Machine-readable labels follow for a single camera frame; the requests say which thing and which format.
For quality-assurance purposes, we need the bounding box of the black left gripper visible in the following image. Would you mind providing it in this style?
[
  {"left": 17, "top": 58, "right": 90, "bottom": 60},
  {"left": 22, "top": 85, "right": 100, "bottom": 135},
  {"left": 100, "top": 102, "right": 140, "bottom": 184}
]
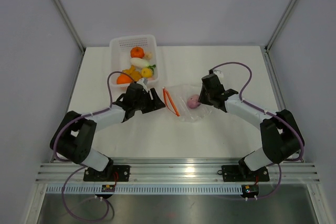
[{"left": 134, "top": 88, "right": 165, "bottom": 114}]

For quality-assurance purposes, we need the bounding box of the fake purple onion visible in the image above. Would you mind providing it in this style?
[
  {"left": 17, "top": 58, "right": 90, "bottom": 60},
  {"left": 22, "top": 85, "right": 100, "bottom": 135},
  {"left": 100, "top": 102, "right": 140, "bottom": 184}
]
[{"left": 186, "top": 94, "right": 201, "bottom": 109}]

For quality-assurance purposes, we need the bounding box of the clear zip top bag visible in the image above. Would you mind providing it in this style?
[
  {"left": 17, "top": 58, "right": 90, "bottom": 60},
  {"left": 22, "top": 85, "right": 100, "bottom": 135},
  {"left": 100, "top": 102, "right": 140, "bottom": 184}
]
[{"left": 162, "top": 84, "right": 213, "bottom": 123}]

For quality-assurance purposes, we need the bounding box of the fake yellow lemon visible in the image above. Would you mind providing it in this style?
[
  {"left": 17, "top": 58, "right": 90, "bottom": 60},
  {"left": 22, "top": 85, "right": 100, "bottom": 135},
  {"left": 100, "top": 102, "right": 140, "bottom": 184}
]
[{"left": 141, "top": 68, "right": 153, "bottom": 78}]

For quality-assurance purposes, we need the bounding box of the fake brown ginger root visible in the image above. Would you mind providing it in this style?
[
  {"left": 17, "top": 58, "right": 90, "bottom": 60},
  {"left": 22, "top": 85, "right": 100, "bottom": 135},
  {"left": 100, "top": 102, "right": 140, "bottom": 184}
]
[{"left": 122, "top": 65, "right": 142, "bottom": 81}]

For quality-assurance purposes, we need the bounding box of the fake orange fruit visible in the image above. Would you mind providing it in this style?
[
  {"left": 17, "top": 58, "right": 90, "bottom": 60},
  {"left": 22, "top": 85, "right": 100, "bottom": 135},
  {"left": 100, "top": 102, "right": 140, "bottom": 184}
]
[{"left": 116, "top": 74, "right": 133, "bottom": 85}]

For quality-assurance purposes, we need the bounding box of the fake white radish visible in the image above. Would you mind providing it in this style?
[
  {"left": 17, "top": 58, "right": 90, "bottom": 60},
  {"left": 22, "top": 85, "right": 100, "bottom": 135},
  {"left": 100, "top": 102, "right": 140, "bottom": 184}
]
[{"left": 130, "top": 58, "right": 156, "bottom": 69}]

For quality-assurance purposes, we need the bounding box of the fake white garlic bulb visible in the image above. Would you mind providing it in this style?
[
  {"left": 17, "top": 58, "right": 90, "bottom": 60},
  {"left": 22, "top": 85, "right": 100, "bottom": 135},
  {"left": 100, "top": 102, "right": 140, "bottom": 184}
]
[{"left": 144, "top": 52, "right": 152, "bottom": 60}]

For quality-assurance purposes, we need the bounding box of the fake orange pumpkin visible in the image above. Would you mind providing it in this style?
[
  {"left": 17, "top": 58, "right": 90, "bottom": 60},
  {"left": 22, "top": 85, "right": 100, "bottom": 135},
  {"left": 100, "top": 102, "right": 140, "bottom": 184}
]
[{"left": 130, "top": 47, "right": 145, "bottom": 59}]

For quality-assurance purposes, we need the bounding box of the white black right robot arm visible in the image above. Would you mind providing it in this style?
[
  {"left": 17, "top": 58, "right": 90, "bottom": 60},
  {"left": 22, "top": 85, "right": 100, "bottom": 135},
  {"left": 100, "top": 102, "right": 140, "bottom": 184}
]
[{"left": 198, "top": 71, "right": 304, "bottom": 180}]

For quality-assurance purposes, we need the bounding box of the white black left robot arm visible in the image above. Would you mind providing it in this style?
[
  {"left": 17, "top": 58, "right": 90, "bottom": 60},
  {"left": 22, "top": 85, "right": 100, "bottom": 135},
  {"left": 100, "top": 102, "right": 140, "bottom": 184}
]
[{"left": 50, "top": 82, "right": 165, "bottom": 181}]

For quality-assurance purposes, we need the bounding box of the white plastic perforated basket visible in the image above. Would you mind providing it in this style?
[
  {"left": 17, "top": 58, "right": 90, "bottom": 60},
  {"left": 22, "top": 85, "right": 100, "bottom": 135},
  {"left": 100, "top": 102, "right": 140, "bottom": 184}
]
[{"left": 109, "top": 35, "right": 160, "bottom": 89}]

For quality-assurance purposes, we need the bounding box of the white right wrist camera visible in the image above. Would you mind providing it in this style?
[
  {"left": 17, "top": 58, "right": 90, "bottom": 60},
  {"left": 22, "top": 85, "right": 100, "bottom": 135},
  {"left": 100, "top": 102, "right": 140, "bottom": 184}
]
[{"left": 213, "top": 70, "right": 224, "bottom": 79}]

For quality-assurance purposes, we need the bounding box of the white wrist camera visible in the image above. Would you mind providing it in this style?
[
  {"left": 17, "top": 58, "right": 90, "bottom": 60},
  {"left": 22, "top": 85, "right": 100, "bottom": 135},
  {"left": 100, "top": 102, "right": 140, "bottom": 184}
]
[
  {"left": 213, "top": 70, "right": 224, "bottom": 79},
  {"left": 137, "top": 78, "right": 148, "bottom": 91}
]

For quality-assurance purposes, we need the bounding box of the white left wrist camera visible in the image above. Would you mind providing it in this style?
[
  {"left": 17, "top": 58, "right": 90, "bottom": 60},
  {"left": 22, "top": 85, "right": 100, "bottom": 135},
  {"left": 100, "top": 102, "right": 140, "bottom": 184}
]
[{"left": 137, "top": 78, "right": 148, "bottom": 91}]

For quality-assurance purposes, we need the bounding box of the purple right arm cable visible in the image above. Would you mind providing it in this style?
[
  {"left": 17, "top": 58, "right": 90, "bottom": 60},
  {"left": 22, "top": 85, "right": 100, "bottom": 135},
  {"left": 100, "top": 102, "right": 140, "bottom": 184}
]
[{"left": 208, "top": 61, "right": 306, "bottom": 162}]

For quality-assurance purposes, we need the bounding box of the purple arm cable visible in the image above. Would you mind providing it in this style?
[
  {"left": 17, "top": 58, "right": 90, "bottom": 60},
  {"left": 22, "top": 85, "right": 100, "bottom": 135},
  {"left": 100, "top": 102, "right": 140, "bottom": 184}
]
[
  {"left": 52, "top": 70, "right": 142, "bottom": 162},
  {"left": 208, "top": 61, "right": 306, "bottom": 162}
]

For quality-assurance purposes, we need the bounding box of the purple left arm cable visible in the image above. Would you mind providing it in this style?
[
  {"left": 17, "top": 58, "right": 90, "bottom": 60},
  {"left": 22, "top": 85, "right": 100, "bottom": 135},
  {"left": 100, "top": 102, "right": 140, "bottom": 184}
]
[{"left": 52, "top": 70, "right": 142, "bottom": 162}]

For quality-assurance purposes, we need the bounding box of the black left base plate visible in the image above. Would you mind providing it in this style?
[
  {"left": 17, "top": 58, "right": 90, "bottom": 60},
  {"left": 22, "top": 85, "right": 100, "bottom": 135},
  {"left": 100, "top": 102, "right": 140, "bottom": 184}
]
[{"left": 83, "top": 165, "right": 131, "bottom": 182}]

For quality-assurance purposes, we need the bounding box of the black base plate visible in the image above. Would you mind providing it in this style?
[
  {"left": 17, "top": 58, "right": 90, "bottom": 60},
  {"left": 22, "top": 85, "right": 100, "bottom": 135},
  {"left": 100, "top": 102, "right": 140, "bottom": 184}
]
[
  {"left": 83, "top": 165, "right": 131, "bottom": 182},
  {"left": 217, "top": 165, "right": 270, "bottom": 182}
]

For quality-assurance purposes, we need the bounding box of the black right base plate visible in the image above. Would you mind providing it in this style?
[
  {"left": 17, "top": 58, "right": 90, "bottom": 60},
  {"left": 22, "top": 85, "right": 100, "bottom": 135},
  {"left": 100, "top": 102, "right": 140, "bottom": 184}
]
[{"left": 217, "top": 165, "right": 270, "bottom": 182}]

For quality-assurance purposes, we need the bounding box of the aluminium mounting rail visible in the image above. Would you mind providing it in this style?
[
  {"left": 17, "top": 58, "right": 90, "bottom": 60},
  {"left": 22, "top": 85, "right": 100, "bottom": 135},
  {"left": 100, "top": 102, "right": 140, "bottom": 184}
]
[{"left": 35, "top": 158, "right": 320, "bottom": 184}]

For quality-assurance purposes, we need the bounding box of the white slotted cable duct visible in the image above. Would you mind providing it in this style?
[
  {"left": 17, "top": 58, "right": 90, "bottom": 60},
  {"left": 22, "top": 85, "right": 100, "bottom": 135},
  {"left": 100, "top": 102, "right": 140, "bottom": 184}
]
[{"left": 46, "top": 184, "right": 243, "bottom": 195}]

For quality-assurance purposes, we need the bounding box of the aluminium frame post left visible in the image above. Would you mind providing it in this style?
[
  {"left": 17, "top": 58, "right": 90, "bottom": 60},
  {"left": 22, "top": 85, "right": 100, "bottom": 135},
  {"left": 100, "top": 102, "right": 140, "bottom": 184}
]
[{"left": 52, "top": 0, "right": 86, "bottom": 55}]

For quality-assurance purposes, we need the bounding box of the aluminium frame post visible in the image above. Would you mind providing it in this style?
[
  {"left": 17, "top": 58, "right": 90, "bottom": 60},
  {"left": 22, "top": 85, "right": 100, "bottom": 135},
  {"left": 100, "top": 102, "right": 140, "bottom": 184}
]
[
  {"left": 52, "top": 0, "right": 86, "bottom": 55},
  {"left": 265, "top": 0, "right": 299, "bottom": 53}
]

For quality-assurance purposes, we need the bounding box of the aluminium frame post right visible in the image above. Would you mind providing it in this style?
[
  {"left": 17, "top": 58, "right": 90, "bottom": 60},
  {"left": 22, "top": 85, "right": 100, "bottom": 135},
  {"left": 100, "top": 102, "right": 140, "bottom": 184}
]
[{"left": 265, "top": 0, "right": 299, "bottom": 53}]

